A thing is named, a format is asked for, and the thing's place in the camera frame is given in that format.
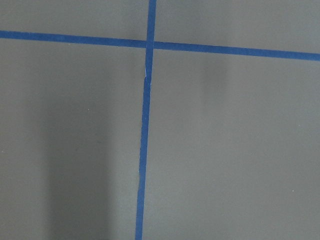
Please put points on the blue tape strip crosswise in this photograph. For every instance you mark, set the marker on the blue tape strip crosswise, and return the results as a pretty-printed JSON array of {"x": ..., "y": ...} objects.
[{"x": 158, "y": 45}]

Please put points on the blue tape strip lengthwise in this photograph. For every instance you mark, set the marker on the blue tape strip lengthwise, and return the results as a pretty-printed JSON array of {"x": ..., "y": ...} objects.
[{"x": 143, "y": 151}]

